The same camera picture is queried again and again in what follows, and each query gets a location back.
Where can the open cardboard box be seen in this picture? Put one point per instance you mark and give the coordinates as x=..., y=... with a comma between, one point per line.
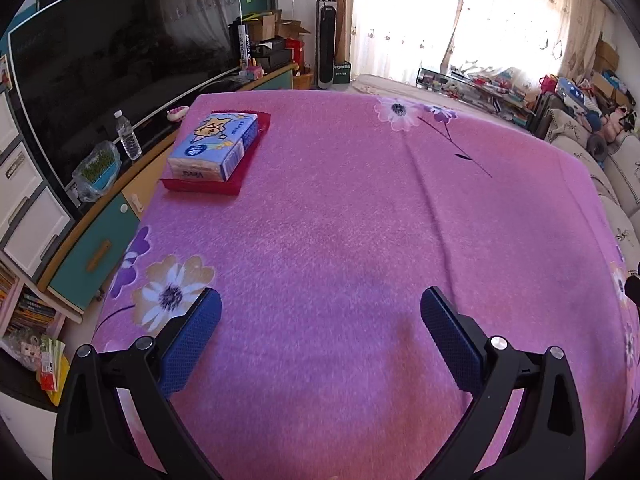
x=295, y=30
x=262, y=25

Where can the pink plush doll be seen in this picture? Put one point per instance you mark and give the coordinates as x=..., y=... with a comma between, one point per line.
x=612, y=127

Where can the small pink box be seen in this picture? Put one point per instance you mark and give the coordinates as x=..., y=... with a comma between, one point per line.
x=255, y=71

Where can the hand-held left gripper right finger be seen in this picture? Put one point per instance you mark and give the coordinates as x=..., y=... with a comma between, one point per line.
x=450, y=340

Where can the stack of cardboard boxes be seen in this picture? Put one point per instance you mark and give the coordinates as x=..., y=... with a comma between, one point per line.
x=605, y=60

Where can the brown basket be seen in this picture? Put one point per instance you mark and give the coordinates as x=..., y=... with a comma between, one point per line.
x=302, y=80

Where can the teal television cabinet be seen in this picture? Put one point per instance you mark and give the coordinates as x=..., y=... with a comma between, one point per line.
x=90, y=255

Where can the blue tissue pack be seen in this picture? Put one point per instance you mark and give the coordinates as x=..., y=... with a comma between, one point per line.
x=215, y=145

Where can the beige sofa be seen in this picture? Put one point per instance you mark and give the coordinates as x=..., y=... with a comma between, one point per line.
x=615, y=185

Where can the small green box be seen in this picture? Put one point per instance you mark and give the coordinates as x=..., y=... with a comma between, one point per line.
x=342, y=71

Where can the cluttered glass coffee table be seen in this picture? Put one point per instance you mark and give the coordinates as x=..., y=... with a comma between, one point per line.
x=475, y=90

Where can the sheer embroidered curtains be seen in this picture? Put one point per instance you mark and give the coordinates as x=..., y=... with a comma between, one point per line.
x=475, y=10

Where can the large curved television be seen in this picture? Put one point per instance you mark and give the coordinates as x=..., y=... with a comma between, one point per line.
x=125, y=60

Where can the small photo card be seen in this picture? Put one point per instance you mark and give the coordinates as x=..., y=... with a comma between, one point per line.
x=5, y=77

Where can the blue star print bag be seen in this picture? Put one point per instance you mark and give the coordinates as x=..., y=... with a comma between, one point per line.
x=572, y=91

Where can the small pink dish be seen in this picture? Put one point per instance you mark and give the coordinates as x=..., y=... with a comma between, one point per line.
x=177, y=112

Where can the grey neck pillow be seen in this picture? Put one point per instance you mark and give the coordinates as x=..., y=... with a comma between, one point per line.
x=597, y=145

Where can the black upright box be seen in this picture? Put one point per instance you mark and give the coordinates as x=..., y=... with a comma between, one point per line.
x=242, y=42

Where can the stack of booklets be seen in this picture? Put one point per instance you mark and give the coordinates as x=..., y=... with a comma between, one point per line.
x=50, y=370

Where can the bookshelf with books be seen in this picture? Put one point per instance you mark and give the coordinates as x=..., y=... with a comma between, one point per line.
x=25, y=310

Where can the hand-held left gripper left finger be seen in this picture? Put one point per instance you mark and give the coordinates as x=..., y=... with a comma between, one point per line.
x=192, y=345

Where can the clear plastic bag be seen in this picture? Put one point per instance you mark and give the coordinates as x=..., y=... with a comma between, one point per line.
x=97, y=167

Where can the white plastic drawer unit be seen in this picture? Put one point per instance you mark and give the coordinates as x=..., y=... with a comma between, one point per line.
x=25, y=195

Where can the red tray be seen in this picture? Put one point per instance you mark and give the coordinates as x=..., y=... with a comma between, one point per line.
x=200, y=186

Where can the red box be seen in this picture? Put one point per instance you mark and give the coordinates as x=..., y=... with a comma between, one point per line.
x=300, y=52

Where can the pink floral tablecloth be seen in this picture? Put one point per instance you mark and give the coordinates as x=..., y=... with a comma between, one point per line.
x=350, y=260

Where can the pink handbag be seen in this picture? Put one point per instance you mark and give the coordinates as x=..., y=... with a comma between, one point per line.
x=547, y=81

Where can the dark suitcase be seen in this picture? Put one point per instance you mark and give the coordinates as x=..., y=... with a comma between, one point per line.
x=545, y=110

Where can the clear water bottle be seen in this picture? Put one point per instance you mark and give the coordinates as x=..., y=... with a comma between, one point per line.
x=127, y=135

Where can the black tower fan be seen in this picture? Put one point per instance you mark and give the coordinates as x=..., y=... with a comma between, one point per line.
x=327, y=40

